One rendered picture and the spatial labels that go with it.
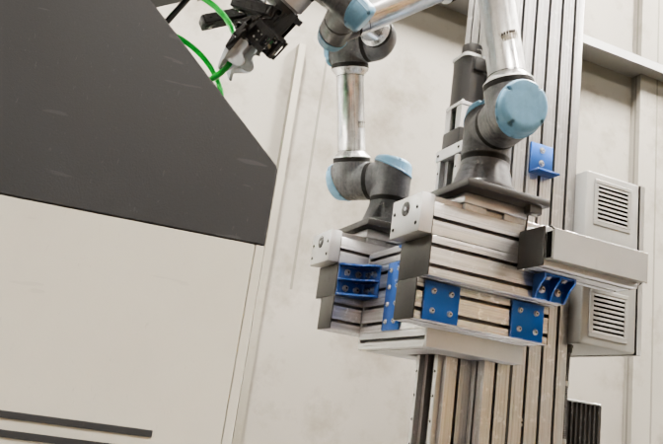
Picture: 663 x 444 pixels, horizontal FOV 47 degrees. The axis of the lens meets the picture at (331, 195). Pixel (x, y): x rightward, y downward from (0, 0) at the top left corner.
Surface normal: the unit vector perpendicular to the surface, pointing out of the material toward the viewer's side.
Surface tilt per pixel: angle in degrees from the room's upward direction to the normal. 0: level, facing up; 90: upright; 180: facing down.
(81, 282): 90
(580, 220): 90
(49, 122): 90
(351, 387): 90
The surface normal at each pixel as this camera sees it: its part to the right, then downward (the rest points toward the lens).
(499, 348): 0.39, -0.21
